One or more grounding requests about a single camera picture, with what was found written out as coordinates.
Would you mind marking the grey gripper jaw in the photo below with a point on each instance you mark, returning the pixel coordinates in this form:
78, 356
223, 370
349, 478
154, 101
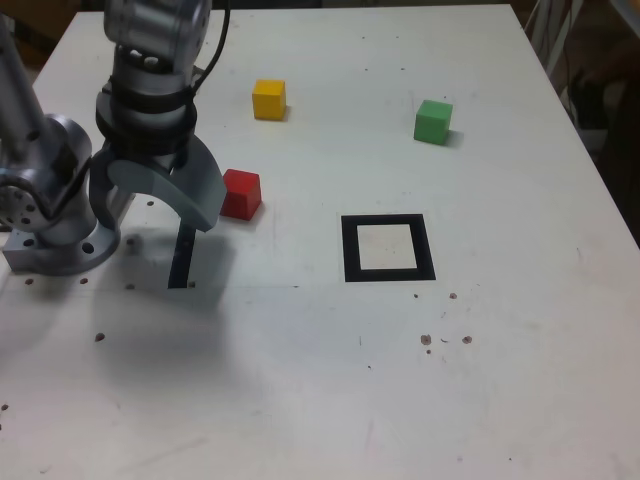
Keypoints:
200, 200
97, 195

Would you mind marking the red cube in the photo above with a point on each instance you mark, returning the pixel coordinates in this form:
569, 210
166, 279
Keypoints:
244, 197

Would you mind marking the yellow cube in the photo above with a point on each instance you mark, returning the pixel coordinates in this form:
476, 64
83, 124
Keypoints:
269, 100

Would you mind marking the green cube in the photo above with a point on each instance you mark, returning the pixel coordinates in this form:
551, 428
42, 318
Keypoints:
432, 122

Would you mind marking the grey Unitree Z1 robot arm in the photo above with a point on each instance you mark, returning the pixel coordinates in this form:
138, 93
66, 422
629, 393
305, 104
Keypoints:
60, 150

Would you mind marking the black tape square outline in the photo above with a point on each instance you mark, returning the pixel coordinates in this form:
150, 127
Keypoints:
350, 250

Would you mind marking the black tape strip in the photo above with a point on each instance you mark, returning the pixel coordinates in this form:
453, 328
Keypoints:
181, 260

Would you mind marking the brown cardboard box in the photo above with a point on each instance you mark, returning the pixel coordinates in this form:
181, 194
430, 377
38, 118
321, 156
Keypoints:
50, 30

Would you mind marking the white metal frame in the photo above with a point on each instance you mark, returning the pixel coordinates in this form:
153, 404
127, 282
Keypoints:
552, 35

